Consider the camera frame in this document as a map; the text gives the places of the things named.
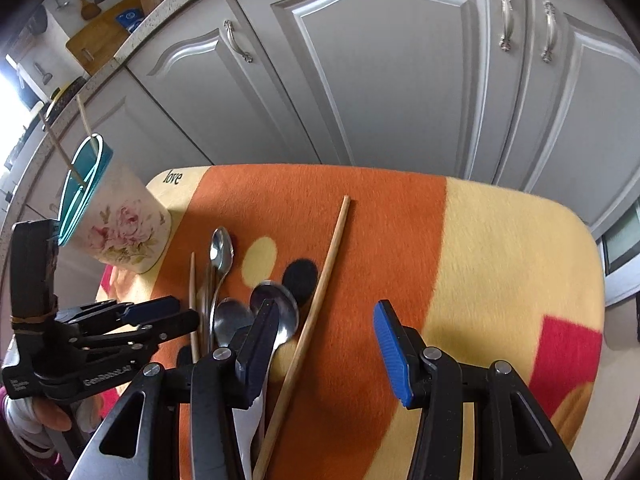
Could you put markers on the wide grey cabinet door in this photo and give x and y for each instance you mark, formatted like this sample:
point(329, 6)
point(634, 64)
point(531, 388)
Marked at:
point(380, 60)

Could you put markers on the white plastic utensil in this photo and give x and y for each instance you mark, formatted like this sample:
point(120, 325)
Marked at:
point(247, 430)

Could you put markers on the large round steel spoon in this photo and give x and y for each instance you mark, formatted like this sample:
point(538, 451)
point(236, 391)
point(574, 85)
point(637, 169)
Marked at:
point(282, 310)

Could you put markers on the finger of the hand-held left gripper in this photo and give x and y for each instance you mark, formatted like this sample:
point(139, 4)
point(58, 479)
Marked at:
point(170, 327)
point(150, 310)

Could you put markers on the orange and yellow printed blanket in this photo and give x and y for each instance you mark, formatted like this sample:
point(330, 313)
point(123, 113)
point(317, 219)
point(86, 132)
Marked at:
point(390, 240)

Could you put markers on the person's left hand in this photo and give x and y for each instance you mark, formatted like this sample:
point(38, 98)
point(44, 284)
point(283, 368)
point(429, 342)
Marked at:
point(47, 416)

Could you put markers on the blue packet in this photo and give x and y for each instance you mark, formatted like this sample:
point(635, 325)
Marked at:
point(130, 19)

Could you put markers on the glass door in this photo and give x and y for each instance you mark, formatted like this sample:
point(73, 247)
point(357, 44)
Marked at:
point(622, 255)

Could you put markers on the long wooden chopstick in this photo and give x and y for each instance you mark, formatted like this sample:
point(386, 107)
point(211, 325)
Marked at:
point(320, 305)

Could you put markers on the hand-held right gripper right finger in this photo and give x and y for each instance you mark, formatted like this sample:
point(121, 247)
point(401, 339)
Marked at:
point(392, 355)

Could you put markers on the thin wooden chopstick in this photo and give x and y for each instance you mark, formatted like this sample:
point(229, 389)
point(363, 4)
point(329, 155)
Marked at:
point(192, 290)

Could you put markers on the medium steel spoon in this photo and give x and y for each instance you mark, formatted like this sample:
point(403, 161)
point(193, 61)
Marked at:
point(232, 317)

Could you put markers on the wooden cutting board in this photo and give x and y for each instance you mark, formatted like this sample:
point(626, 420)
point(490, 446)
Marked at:
point(95, 40)

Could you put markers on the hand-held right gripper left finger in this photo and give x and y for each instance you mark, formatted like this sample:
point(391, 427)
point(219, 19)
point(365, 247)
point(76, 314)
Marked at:
point(257, 347)

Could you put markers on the small steel teaspoon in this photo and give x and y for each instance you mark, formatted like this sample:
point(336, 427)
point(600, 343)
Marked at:
point(221, 247)

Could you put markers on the wooden spatula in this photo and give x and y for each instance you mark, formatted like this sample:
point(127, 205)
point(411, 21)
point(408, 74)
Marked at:
point(87, 7)

